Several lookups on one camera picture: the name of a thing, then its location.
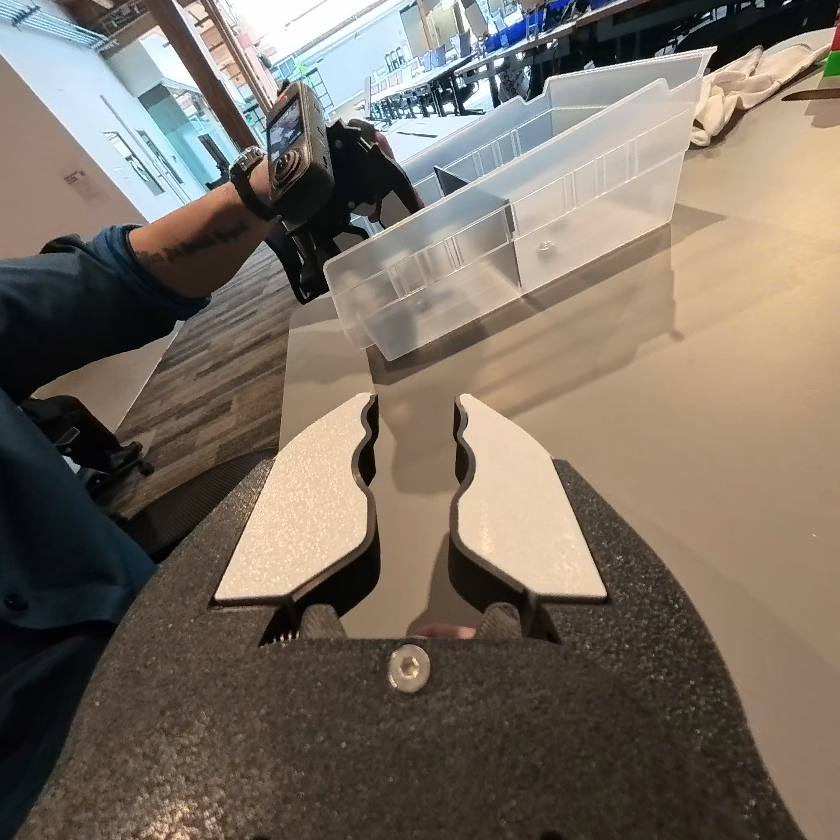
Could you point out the green toy block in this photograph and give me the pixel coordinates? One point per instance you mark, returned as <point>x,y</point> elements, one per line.
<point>832,71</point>

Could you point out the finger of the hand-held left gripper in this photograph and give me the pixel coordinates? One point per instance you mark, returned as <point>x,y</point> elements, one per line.
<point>389,211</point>

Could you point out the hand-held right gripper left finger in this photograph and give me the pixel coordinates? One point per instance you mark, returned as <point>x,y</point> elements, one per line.
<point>302,525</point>

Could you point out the black bin divider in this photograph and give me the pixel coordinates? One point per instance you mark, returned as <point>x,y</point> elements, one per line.
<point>492,243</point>

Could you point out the white cloth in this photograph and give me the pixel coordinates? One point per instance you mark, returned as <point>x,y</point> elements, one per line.
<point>741,85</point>

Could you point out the person's left forearm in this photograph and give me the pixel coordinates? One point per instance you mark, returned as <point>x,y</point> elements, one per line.
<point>197,243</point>

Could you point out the row of blue bins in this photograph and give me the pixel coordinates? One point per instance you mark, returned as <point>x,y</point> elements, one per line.
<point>518,29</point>

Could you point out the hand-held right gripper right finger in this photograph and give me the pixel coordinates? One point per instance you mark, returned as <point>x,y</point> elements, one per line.
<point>528,525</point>

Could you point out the black wrist watch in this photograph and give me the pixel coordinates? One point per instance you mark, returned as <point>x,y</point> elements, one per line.
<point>249,180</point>

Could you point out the red toy block stack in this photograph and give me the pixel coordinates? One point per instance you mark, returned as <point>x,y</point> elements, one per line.
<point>835,43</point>

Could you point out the person's blue shirt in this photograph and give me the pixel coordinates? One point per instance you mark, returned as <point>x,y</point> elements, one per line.
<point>52,558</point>

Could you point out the person's black office chair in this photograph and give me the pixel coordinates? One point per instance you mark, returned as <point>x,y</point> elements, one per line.
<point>190,505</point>

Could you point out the wooden support post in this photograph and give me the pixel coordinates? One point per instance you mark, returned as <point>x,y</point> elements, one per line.
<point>210,72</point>

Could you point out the person's left hand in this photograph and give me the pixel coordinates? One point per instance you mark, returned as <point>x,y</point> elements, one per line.
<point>387,151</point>

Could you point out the brown thin board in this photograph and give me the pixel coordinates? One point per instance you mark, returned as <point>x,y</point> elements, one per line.
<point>814,93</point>

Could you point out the clear divided plastic bin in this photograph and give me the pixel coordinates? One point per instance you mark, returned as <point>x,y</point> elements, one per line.
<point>604,184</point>

